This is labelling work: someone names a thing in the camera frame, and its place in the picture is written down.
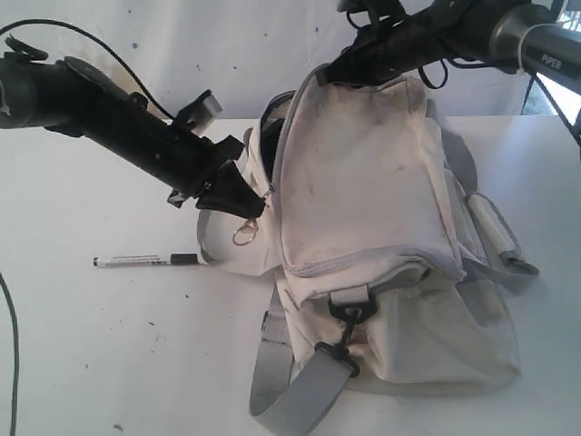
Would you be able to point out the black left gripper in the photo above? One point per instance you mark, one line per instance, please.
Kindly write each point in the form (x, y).
(194, 166)

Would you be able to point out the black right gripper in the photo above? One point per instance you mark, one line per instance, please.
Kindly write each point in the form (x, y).
(393, 43)

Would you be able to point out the white marker black cap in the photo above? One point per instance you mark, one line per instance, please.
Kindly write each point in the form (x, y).
(173, 259)

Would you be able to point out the white canvas zipper bag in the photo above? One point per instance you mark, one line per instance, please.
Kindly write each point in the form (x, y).
(372, 194)

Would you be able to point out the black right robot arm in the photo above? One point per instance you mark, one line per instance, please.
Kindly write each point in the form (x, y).
(510, 36)

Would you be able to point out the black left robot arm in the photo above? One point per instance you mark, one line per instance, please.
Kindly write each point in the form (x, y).
(74, 98)

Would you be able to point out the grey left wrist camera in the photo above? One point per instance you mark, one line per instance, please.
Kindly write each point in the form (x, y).
(199, 114)

